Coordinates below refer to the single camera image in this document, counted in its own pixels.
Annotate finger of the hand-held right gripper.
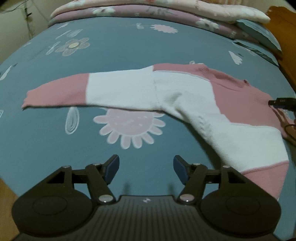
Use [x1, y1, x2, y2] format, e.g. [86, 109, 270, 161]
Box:
[268, 97, 296, 111]

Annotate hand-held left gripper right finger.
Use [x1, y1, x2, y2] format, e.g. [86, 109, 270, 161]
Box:
[173, 155, 263, 205]

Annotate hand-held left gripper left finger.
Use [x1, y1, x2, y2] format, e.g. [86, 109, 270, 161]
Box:
[28, 155, 120, 205]

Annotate pink and white sweater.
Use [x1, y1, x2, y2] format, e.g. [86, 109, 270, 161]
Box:
[21, 63, 293, 200]

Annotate teal pillow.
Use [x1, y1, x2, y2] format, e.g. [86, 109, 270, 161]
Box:
[236, 19, 282, 55]
[233, 39, 280, 67]

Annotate wooden headboard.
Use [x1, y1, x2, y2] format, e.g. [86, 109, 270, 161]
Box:
[264, 6, 296, 93]

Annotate mauve floral quilt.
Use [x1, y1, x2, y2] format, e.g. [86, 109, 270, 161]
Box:
[47, 5, 262, 43]

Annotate black cable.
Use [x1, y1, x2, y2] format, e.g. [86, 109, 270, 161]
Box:
[282, 124, 296, 146]

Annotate thin wall cord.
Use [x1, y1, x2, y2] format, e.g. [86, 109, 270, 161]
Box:
[22, 5, 33, 39]

